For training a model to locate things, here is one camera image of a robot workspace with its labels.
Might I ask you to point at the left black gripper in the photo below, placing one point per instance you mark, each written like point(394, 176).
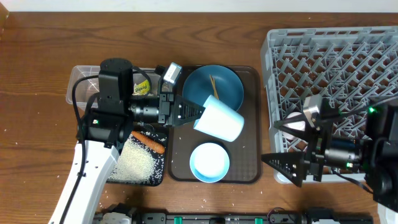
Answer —
point(168, 109)

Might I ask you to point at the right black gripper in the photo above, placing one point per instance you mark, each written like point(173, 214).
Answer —
point(319, 144)

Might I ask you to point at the pink cup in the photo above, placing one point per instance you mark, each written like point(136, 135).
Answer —
point(299, 125)

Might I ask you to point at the green snack wrapper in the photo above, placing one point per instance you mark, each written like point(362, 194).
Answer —
point(141, 88)

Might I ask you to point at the light blue cup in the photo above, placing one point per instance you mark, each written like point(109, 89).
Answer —
point(219, 120)

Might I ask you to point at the orange carrot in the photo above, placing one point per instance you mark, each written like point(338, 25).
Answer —
point(158, 148)

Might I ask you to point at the light blue bowl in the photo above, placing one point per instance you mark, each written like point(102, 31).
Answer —
point(209, 162)

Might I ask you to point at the white rice pile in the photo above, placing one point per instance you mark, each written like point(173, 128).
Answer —
point(136, 165)

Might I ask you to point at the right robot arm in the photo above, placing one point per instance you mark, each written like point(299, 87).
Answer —
point(376, 156)

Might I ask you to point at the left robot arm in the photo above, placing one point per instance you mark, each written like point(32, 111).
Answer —
point(108, 121)

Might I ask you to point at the black waste tray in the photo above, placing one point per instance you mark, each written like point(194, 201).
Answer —
point(161, 177)

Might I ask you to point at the grey dishwasher rack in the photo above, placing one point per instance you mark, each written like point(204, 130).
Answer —
point(348, 66)

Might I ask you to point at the dark blue plate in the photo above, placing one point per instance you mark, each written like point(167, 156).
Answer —
point(198, 87)

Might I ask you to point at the left wooden chopstick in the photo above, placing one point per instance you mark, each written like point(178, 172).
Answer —
point(213, 85)

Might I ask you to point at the brown serving tray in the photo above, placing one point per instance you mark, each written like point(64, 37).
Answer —
point(244, 153)

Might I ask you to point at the clear plastic bin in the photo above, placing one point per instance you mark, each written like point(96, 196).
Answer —
point(86, 88)

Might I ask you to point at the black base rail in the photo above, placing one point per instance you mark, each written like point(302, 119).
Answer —
point(119, 214)

